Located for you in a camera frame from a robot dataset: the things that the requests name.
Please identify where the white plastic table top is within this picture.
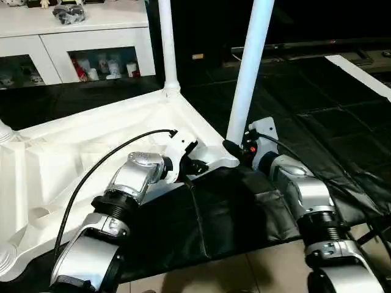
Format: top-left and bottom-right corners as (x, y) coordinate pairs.
(0, 87), (240, 283)

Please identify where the white cabinet with glass doors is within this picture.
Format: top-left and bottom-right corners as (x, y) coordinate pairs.
(0, 0), (157, 86)

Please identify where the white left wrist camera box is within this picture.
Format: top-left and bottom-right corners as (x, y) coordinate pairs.
(163, 138), (200, 184)

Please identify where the glossy black long bar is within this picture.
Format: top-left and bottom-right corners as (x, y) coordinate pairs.
(231, 38), (391, 56)

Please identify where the crumpled silver black object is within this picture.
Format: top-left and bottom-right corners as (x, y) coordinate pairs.
(53, 3), (87, 25)

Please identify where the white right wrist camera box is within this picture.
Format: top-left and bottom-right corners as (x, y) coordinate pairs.
(247, 117), (279, 157)

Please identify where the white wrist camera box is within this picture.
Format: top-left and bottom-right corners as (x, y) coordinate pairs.
(163, 138), (200, 184)
(247, 117), (279, 157)

